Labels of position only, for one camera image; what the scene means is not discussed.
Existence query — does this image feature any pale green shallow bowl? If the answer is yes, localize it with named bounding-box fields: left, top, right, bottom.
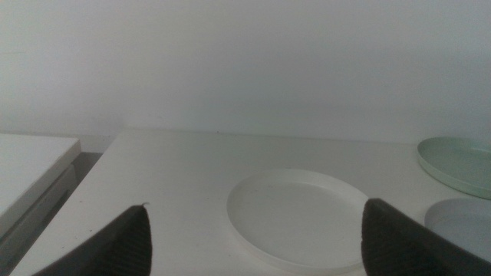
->
left=417, top=136, right=491, bottom=201

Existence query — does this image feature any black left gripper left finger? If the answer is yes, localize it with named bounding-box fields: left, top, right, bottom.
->
left=32, top=204, right=153, bottom=276

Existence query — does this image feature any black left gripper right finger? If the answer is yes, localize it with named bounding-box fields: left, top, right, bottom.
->
left=361, top=198, right=491, bottom=276

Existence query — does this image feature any white side table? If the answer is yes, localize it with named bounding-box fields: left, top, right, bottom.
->
left=0, top=133, right=82, bottom=265

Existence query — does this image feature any white shallow bowl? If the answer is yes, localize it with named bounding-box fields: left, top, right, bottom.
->
left=226, top=168, right=369, bottom=276

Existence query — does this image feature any light grey shallow bowl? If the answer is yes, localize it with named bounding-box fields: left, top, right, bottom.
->
left=423, top=197, right=491, bottom=265

